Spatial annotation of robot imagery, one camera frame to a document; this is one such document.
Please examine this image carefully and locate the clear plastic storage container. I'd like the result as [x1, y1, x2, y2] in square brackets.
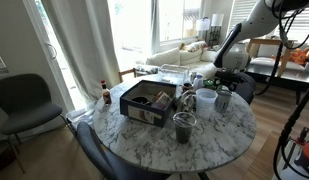
[158, 63, 191, 85]

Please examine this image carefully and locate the brown paper packet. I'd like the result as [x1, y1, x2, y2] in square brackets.
[151, 90, 173, 110]

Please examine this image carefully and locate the black bowl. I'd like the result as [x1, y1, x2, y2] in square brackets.
[131, 96, 150, 105]

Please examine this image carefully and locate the patterned throw blanket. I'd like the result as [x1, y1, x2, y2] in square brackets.
[133, 63, 161, 76]

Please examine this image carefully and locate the dark blue cardboard box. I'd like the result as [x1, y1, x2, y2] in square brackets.
[119, 79, 178, 129]

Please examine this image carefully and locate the wooden chair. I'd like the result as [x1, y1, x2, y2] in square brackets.
[118, 67, 138, 84]

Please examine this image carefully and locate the dark glass jar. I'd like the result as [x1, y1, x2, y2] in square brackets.
[181, 82, 194, 93]

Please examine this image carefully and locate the clear glass mug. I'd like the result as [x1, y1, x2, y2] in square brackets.
[177, 89, 198, 114]

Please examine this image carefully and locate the white plastic bottle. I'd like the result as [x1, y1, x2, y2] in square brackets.
[192, 74, 205, 91]

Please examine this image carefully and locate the brown sauce bottle red cap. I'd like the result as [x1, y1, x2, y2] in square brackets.
[100, 79, 113, 106]

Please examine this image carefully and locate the clear cup with dark contents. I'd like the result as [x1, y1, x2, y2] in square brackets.
[172, 111, 198, 145]

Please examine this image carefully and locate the white plastic measuring cup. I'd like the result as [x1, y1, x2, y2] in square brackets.
[194, 87, 219, 119]

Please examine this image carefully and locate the white sofa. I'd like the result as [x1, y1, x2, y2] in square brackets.
[135, 39, 229, 81]

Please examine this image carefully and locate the green round object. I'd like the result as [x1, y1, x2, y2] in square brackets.
[203, 79, 219, 90]

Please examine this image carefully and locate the patterned beige cushion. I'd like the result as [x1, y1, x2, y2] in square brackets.
[179, 40, 208, 66]

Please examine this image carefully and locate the grey sheer curtain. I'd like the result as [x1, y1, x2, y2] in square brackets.
[149, 0, 162, 55]

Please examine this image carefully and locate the small white cushion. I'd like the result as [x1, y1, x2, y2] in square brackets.
[200, 49, 222, 64]

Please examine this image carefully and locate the grey striped cup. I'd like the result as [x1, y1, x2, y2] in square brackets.
[214, 88, 234, 114]

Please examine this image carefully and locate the short white shade lamp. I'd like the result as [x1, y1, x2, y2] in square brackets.
[195, 17, 212, 43]

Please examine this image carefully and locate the beige curtain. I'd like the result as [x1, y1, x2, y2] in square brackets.
[40, 0, 122, 102]

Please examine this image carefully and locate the dark blue padded chair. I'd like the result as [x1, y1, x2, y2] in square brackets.
[215, 69, 257, 106]

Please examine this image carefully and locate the tall white shade lamp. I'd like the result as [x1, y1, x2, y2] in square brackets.
[210, 13, 226, 48]

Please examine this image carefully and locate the white daybed cushion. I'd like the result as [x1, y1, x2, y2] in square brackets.
[248, 37, 309, 72]

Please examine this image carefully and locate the narrow white window blind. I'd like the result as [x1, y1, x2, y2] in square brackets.
[227, 0, 260, 34]

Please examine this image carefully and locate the wooden side table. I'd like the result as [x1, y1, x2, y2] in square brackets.
[248, 37, 296, 79]

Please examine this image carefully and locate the grey upholstered chair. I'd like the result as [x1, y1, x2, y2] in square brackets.
[0, 73, 70, 175]

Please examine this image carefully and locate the black low bench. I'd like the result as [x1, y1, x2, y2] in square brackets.
[243, 61, 309, 106]

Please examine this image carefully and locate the orange plush toy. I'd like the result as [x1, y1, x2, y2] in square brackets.
[288, 46, 309, 66]

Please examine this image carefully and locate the black red clamp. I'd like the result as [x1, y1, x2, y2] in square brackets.
[288, 126, 309, 146]

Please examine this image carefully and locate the wide white window blind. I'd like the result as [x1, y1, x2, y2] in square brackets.
[287, 6, 309, 44]

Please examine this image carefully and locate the door handle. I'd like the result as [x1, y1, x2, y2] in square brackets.
[45, 42, 58, 60]

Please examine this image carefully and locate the white frame stand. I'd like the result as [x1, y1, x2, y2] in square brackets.
[271, 136, 302, 180]

